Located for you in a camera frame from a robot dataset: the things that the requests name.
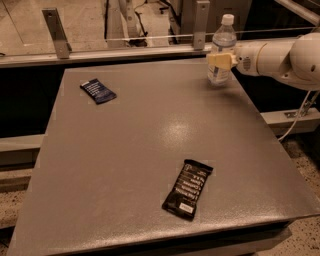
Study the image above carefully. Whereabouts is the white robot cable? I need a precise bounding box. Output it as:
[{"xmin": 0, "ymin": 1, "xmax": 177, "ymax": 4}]
[{"xmin": 278, "ymin": 90, "xmax": 313, "ymax": 143}]

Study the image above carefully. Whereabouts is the metal rail bracket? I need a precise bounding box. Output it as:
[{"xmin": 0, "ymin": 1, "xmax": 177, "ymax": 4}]
[
  {"xmin": 193, "ymin": 0, "xmax": 210, "ymax": 50},
  {"xmin": 42, "ymin": 8, "xmax": 72, "ymax": 59}
]

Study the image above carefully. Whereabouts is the clear blue-label plastic bottle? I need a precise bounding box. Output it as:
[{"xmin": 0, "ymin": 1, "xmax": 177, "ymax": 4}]
[{"xmin": 207, "ymin": 14, "xmax": 237, "ymax": 86}]

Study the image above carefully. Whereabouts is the left metal rail bracket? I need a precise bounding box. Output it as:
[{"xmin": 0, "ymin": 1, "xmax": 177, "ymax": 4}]
[{"xmin": 42, "ymin": 8, "xmax": 72, "ymax": 59}]

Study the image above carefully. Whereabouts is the horizontal metal rail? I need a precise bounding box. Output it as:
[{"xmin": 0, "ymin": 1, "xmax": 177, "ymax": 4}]
[{"xmin": 0, "ymin": 43, "xmax": 211, "ymax": 68}]

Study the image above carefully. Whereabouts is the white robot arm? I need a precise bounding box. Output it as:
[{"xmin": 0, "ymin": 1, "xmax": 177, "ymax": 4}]
[{"xmin": 207, "ymin": 32, "xmax": 320, "ymax": 91}]

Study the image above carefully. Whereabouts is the black rxbar chocolate wrapper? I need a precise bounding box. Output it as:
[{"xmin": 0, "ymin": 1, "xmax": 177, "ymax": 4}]
[{"xmin": 162, "ymin": 159, "xmax": 213, "ymax": 220}]

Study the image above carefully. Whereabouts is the right metal rail bracket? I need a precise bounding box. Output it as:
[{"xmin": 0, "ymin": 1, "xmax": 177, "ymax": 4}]
[{"xmin": 193, "ymin": 0, "xmax": 210, "ymax": 50}]

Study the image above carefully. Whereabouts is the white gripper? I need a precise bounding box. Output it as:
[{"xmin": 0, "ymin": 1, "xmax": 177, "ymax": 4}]
[{"xmin": 206, "ymin": 41, "xmax": 266, "ymax": 76}]

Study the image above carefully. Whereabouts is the blue snack bar wrapper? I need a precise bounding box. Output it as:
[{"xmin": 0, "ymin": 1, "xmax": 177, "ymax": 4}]
[{"xmin": 80, "ymin": 79, "xmax": 117, "ymax": 105}]

